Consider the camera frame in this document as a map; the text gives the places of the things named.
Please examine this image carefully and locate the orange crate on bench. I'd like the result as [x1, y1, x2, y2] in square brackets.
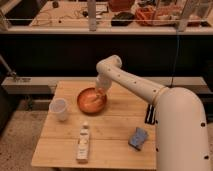
[135, 8, 176, 26]

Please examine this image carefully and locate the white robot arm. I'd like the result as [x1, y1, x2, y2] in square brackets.
[96, 55, 211, 171]

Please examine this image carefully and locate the orange ceramic bowl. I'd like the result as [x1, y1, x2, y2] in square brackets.
[77, 87, 107, 114]

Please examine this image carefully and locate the white vertical post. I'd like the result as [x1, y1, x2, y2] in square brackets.
[87, 0, 96, 31]

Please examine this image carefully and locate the white squeeze bottle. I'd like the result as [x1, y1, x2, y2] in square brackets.
[76, 121, 90, 163]

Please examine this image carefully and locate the blue hanging cable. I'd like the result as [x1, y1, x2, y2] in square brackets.
[170, 31, 180, 87]

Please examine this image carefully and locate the clear plastic cup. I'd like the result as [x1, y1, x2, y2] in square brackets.
[49, 98, 68, 121]

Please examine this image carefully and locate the grey metal clamp bracket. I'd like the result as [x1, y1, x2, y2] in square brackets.
[0, 54, 32, 84]

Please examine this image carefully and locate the black bowl on bench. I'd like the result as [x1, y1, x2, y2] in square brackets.
[111, 12, 135, 26]

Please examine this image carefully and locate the blue sponge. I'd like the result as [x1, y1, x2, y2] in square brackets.
[128, 127, 148, 151]

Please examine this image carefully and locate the black flat tool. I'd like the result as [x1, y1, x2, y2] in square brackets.
[144, 105, 155, 125]

